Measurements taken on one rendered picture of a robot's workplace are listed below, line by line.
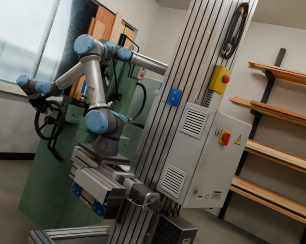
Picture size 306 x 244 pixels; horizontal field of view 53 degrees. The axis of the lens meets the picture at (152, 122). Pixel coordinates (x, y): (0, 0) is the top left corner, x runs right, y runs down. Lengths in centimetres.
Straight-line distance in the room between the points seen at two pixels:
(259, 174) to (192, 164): 289
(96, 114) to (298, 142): 311
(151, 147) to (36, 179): 120
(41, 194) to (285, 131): 302
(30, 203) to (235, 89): 302
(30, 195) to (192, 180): 156
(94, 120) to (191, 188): 58
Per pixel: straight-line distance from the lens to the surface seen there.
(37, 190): 260
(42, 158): 256
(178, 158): 149
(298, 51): 445
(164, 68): 202
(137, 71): 263
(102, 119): 155
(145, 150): 170
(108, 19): 430
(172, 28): 509
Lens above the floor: 117
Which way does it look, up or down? 3 degrees down
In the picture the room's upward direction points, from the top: 19 degrees clockwise
